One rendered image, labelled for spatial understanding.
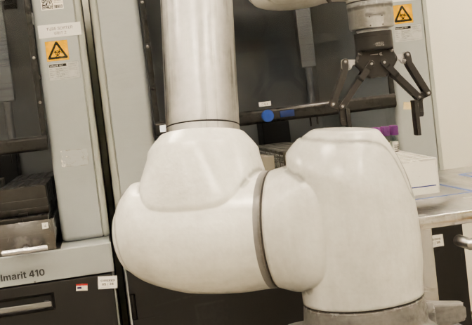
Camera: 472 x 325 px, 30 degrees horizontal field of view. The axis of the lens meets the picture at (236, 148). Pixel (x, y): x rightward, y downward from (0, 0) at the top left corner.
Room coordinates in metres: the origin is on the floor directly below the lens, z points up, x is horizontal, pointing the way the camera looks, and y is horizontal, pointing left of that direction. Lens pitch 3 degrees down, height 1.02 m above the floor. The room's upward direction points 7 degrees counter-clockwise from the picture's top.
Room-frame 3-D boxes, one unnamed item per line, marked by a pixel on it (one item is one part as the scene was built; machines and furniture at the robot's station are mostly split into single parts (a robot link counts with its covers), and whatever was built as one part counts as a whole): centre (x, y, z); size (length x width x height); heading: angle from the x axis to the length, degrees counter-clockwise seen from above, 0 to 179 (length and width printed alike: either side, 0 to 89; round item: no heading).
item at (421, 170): (1.71, -0.30, 0.85); 0.30 x 0.10 x 0.06; 3
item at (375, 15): (1.74, -0.29, 1.16); 0.09 x 0.09 x 0.06
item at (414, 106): (1.75, -0.36, 0.95); 0.03 x 0.01 x 0.07; 3
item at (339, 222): (1.11, -0.13, 0.87); 0.18 x 0.16 x 0.22; 73
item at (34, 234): (2.31, 0.55, 0.78); 0.73 x 0.14 x 0.09; 8
